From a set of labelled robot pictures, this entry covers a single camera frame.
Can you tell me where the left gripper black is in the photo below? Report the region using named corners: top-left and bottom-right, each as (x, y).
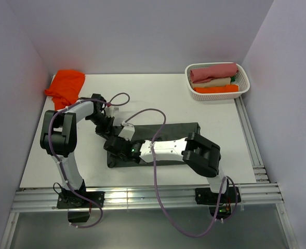
top-left (87, 113), bottom-right (114, 139)

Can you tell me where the dark grey t shirt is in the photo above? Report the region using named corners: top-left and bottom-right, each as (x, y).
top-left (107, 122), bottom-right (201, 168)

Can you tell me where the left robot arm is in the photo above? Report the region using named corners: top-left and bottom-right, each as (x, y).
top-left (40, 94), bottom-right (116, 209)

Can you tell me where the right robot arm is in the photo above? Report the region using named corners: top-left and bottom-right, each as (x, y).
top-left (103, 132), bottom-right (241, 205)

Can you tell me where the orange t shirt on table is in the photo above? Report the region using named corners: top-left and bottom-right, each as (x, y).
top-left (44, 70), bottom-right (85, 110)

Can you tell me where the rolled pink t shirt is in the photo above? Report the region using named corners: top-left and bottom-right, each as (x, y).
top-left (190, 63), bottom-right (238, 82)

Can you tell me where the rolled beige t shirt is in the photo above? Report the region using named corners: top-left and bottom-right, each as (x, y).
top-left (190, 77), bottom-right (231, 89)

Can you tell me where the rolled orange t shirt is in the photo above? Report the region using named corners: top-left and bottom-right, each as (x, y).
top-left (193, 85), bottom-right (238, 94)

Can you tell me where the white plastic basket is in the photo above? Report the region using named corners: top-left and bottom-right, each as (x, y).
top-left (184, 62), bottom-right (250, 101)

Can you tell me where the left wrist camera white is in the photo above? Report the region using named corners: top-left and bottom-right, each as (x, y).
top-left (104, 105), bottom-right (119, 118)

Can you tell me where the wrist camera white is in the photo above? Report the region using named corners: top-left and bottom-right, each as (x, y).
top-left (118, 121), bottom-right (135, 141)
top-left (104, 105), bottom-right (119, 118)

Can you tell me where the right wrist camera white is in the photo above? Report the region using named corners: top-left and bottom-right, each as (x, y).
top-left (118, 121), bottom-right (135, 141)

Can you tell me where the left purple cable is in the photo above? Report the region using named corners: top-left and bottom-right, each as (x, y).
top-left (48, 92), bottom-right (130, 229)

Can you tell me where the purple cable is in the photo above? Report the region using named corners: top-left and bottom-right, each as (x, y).
top-left (122, 108), bottom-right (238, 238)
top-left (48, 92), bottom-right (130, 229)

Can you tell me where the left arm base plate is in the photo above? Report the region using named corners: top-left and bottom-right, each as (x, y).
top-left (57, 190), bottom-right (105, 224)

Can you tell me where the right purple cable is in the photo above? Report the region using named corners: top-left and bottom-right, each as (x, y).
top-left (122, 108), bottom-right (238, 238)

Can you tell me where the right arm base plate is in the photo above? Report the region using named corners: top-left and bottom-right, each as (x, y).
top-left (195, 187), bottom-right (242, 220)

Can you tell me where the aluminium rail frame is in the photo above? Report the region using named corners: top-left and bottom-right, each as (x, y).
top-left (0, 97), bottom-right (299, 248)

